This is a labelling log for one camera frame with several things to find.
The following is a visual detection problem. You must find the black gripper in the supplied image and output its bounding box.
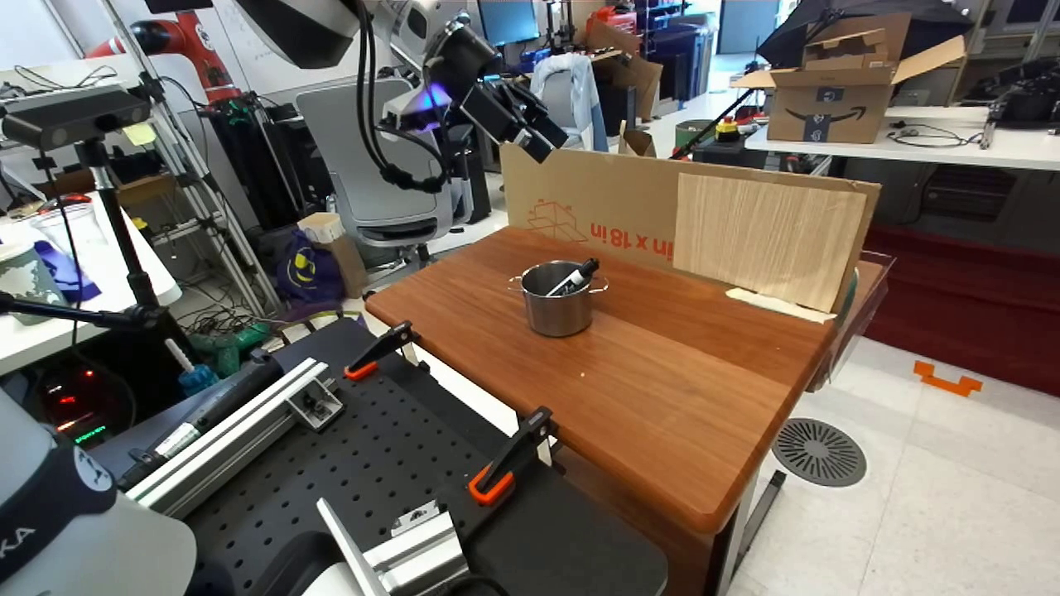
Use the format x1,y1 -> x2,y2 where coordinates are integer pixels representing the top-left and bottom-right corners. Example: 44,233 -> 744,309
457,75 -> 573,167

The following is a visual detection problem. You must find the black and white marker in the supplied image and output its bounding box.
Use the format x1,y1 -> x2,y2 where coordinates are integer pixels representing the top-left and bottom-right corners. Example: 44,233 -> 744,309
540,255 -> 603,302

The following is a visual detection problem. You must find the silver metal pot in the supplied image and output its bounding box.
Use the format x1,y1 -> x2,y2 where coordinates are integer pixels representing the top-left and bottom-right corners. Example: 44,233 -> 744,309
506,259 -> 612,343

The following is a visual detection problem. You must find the brown cardboard panel red print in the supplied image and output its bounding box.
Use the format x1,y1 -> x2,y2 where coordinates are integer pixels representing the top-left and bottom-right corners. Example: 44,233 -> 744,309
496,145 -> 884,276

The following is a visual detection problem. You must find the black clamp orange grip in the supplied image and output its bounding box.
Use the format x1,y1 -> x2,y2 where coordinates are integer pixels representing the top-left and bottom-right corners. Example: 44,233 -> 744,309
342,318 -> 419,388
463,404 -> 557,511

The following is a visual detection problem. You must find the open cardboard shipping box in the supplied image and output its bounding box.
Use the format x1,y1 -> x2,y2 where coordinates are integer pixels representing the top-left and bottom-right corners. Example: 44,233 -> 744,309
729,10 -> 969,145

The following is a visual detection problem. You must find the blue bag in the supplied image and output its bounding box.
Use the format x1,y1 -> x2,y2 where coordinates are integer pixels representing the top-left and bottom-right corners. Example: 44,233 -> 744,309
264,227 -> 347,309

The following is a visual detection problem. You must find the black perforated base board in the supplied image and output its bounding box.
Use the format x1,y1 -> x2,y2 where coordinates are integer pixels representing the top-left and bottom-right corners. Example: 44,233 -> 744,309
184,316 -> 671,596

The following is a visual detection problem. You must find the green hand tool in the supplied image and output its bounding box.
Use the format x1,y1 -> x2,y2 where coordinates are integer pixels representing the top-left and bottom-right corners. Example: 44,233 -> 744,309
178,316 -> 279,386

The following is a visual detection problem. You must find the round metal floor drain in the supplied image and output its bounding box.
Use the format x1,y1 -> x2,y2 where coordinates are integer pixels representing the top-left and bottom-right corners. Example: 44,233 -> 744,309
769,415 -> 871,493

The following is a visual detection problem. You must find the grey metal table leg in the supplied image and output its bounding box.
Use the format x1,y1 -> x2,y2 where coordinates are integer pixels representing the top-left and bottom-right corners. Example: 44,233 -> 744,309
721,467 -> 790,590

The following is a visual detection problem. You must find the white office desk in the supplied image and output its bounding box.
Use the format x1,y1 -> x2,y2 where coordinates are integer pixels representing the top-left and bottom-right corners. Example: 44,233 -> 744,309
742,101 -> 1060,176

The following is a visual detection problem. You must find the dark red floor mat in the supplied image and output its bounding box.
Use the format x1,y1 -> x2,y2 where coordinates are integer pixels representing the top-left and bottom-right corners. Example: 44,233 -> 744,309
864,227 -> 1060,397

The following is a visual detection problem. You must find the white side desk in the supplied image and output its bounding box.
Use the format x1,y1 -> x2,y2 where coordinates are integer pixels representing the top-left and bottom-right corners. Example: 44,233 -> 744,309
0,196 -> 184,378

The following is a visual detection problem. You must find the black control box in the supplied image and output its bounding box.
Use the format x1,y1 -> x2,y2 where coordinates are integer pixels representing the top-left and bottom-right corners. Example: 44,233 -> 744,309
14,356 -> 147,449

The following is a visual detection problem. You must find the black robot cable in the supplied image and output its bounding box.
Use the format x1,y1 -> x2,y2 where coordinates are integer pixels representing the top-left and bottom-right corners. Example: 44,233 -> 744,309
347,0 -> 450,199

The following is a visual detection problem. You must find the aluminium extrusion rail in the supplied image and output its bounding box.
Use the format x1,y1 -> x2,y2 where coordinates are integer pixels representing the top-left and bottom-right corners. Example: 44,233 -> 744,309
117,356 -> 347,521
312,493 -> 477,596

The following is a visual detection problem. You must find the black camera tripod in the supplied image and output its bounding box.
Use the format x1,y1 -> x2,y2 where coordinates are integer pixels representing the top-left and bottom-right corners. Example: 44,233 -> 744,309
0,81 -> 178,335

